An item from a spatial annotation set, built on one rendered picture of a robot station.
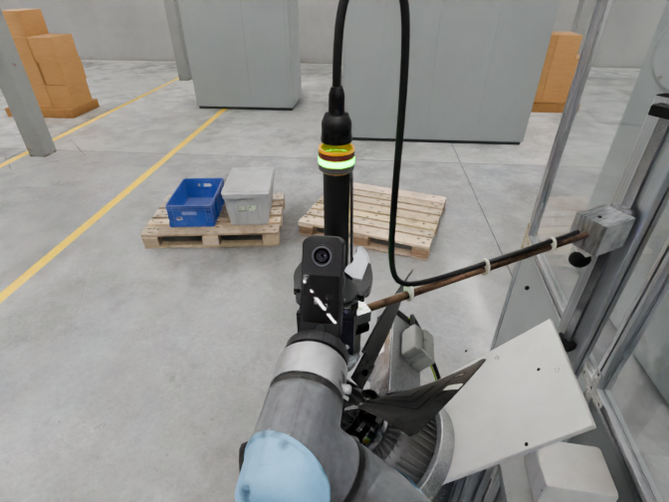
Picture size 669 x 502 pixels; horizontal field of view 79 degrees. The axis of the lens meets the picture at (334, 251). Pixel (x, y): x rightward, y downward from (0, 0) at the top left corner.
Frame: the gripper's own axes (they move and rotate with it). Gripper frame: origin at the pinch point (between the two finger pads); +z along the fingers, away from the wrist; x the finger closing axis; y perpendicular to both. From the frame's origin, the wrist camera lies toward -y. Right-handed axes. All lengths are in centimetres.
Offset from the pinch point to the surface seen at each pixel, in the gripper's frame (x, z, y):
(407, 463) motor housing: 15, -2, 51
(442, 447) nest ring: 22, 2, 50
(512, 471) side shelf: 46, 17, 80
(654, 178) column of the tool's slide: 58, 35, 0
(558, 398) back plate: 41, 5, 33
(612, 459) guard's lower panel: 70, 21, 73
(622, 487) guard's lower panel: 70, 14, 74
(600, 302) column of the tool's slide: 58, 34, 32
